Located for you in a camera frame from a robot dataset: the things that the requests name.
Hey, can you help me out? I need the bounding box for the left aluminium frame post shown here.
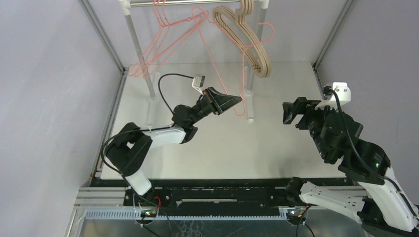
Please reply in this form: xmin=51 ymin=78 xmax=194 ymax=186
xmin=79 ymin=0 xmax=126 ymax=170

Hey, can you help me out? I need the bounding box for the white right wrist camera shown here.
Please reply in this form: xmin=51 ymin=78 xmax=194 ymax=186
xmin=315 ymin=82 xmax=351 ymax=110

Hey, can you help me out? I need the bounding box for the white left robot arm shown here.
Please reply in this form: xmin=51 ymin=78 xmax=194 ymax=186
xmin=100 ymin=87 xmax=242 ymax=206

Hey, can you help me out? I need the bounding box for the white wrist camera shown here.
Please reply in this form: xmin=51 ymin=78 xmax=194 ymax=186
xmin=191 ymin=74 xmax=206 ymax=94
xmin=315 ymin=82 xmax=351 ymax=110

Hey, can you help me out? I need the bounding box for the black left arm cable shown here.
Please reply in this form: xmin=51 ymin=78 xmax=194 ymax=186
xmin=99 ymin=73 xmax=197 ymax=176

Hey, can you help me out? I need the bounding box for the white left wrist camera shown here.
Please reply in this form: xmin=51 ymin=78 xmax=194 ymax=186
xmin=191 ymin=74 xmax=206 ymax=94

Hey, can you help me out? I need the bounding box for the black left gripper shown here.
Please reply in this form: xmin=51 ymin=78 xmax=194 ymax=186
xmin=189 ymin=87 xmax=242 ymax=126

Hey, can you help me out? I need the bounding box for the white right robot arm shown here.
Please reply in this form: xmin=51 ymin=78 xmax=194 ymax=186
xmin=282 ymin=97 xmax=419 ymax=237

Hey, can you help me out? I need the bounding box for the circuit board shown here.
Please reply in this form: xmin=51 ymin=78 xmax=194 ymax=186
xmin=286 ymin=209 xmax=305 ymax=220
xmin=140 ymin=210 xmax=159 ymax=219

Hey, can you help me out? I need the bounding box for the left circuit board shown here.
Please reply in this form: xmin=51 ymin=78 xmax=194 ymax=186
xmin=140 ymin=210 xmax=159 ymax=219

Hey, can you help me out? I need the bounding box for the metal clothes rack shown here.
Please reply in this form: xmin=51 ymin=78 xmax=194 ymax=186
xmin=119 ymin=0 xmax=272 ymax=128

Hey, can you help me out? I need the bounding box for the right circuit board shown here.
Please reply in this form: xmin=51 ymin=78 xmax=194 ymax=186
xmin=286 ymin=209 xmax=305 ymax=220

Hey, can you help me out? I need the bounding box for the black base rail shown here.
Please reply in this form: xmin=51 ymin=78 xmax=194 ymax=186
xmin=123 ymin=178 xmax=306 ymax=217

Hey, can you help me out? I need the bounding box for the aluminium frame post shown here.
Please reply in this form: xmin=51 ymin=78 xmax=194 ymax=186
xmin=312 ymin=0 xmax=355 ymax=111
xmin=79 ymin=0 xmax=126 ymax=170

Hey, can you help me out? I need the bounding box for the pink wire hanger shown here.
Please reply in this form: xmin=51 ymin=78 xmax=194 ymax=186
xmin=129 ymin=0 xmax=201 ymax=79
xmin=190 ymin=0 xmax=281 ymax=123
xmin=156 ymin=10 xmax=208 ymax=65
xmin=130 ymin=0 xmax=171 ymax=79

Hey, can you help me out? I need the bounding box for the right aluminium frame post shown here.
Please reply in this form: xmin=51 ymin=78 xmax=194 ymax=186
xmin=312 ymin=0 xmax=355 ymax=111

